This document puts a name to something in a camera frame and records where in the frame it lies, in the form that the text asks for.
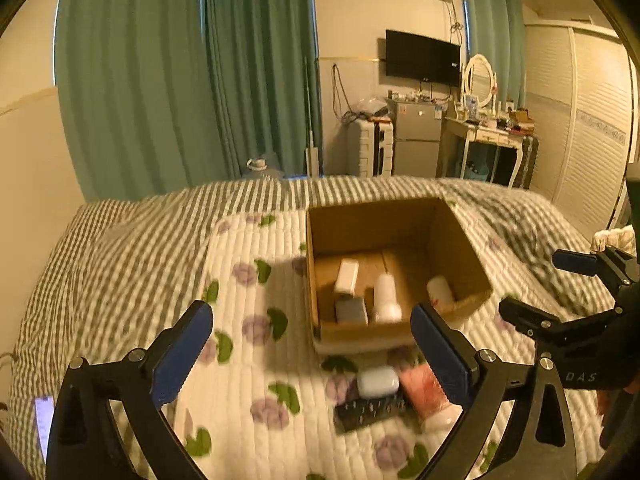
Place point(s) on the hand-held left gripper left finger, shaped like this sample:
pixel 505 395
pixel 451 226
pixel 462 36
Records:
pixel 182 355

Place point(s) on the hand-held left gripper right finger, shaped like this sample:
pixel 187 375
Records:
pixel 440 355

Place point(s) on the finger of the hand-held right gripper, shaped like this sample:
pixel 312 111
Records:
pixel 575 260
pixel 520 316

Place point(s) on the pink tube with white cap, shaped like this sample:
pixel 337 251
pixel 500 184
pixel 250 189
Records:
pixel 425 390

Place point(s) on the white earbuds case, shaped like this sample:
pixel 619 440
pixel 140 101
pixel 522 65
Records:
pixel 377 381

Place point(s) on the black remote control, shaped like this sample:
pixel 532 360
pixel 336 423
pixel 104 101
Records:
pixel 367 414

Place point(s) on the brown cardboard box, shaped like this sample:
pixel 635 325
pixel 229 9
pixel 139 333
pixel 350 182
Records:
pixel 395 240

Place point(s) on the white jar with red print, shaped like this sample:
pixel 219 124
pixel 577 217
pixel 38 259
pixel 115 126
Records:
pixel 441 290

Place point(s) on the white floral quilt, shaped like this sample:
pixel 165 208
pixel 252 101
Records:
pixel 260 360

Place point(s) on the white plastic bottle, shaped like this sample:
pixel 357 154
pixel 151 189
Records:
pixel 386 297

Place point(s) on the small grey white box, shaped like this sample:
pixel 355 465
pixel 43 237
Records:
pixel 351 311

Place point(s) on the white power adapter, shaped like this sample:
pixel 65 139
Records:
pixel 347 276

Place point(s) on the white louvred wardrobe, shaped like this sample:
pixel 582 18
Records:
pixel 580 125

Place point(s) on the white dressing table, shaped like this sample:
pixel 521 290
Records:
pixel 487 135

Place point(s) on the smartphone with lit screen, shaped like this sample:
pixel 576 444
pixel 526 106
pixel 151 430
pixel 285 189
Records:
pixel 44 425

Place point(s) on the silver small fridge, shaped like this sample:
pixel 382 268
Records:
pixel 416 135

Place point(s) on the white oval vanity mirror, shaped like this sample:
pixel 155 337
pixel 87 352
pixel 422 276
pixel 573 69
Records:
pixel 480 80

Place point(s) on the white pole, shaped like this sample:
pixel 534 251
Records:
pixel 312 160

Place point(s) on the narrow green curtain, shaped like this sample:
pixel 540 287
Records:
pixel 492 35

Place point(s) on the clear plastic bag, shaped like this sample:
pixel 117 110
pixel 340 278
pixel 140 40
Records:
pixel 367 109

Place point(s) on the wide green curtain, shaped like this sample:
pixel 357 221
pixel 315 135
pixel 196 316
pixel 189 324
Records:
pixel 150 75

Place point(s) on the black wall television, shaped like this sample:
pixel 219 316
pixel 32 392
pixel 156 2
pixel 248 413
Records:
pixel 422 57

